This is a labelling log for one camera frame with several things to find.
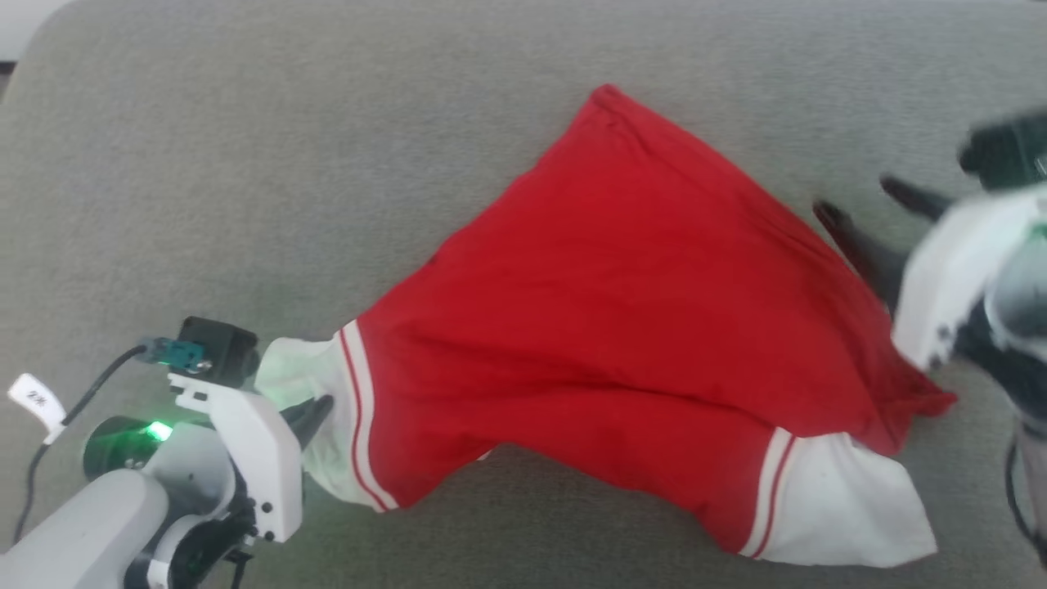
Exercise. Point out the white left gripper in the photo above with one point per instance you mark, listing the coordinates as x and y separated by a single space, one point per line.
262 458

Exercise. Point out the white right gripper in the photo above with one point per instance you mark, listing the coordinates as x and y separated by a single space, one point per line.
949 278

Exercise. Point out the red white-trimmed shorts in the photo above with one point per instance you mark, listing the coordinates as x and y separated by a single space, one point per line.
613 327

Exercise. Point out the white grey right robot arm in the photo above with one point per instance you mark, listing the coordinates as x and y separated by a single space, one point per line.
1014 327

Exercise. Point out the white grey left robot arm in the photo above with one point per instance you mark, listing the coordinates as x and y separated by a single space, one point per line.
90 523

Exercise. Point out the grey fabric sofa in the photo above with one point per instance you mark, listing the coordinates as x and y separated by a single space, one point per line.
327 164

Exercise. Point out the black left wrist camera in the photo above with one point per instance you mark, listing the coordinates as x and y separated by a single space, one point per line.
217 348

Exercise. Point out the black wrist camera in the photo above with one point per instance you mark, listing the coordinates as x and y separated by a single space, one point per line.
1006 151
217 348

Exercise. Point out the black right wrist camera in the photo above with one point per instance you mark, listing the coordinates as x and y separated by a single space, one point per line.
1006 151

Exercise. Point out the teal left camera connector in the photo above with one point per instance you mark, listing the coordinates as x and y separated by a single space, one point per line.
176 353

